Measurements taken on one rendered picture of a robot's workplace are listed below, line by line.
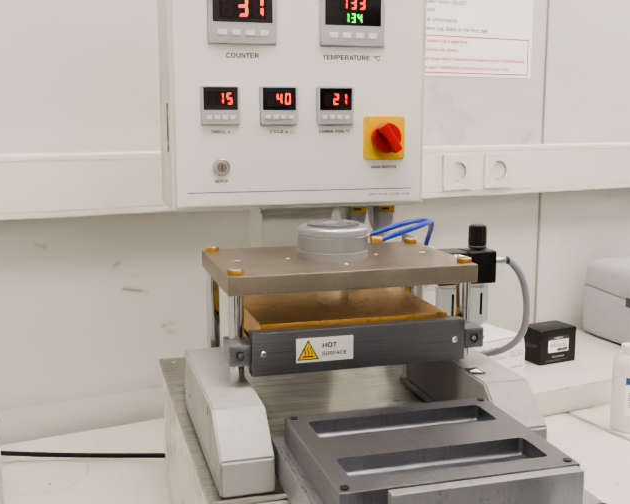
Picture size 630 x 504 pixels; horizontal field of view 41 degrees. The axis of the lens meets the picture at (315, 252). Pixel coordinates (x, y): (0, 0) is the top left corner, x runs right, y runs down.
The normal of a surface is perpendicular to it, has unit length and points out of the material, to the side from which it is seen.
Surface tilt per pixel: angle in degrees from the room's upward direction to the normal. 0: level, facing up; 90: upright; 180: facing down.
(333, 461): 0
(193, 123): 90
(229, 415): 41
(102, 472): 0
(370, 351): 90
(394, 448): 0
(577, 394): 90
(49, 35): 90
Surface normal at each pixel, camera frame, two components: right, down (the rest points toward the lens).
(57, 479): 0.00, -0.99
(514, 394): 0.18, -0.65
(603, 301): -0.93, 0.07
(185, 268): 0.45, 0.14
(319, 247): -0.36, 0.15
